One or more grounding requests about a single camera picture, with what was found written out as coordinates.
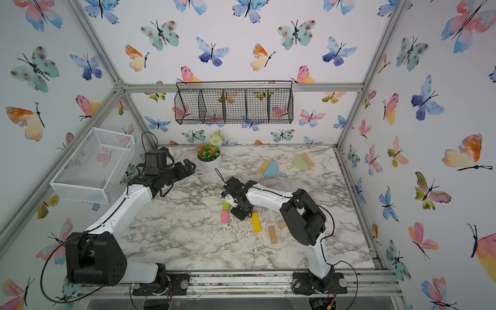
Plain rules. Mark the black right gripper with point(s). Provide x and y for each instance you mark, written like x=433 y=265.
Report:
x=237 y=214

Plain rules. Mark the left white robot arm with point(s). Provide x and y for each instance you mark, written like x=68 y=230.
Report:
x=95 y=257

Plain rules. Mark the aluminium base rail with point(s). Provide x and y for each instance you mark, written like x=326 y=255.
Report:
x=283 y=283

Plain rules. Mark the yellow block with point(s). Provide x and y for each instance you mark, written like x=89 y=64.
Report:
x=256 y=223

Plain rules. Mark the white pot with plant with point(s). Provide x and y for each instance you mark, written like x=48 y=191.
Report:
x=209 y=154

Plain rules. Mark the black wire wall basket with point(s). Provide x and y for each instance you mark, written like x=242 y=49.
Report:
x=234 y=102

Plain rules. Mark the green block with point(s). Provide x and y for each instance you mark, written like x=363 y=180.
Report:
x=226 y=205

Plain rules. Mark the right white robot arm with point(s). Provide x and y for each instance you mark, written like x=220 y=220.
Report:
x=306 y=224

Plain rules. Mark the pink block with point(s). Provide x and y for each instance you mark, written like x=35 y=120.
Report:
x=225 y=217

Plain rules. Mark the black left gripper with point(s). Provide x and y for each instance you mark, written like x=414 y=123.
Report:
x=179 y=166

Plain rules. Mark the white mesh wall basket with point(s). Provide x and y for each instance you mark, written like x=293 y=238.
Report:
x=97 y=163

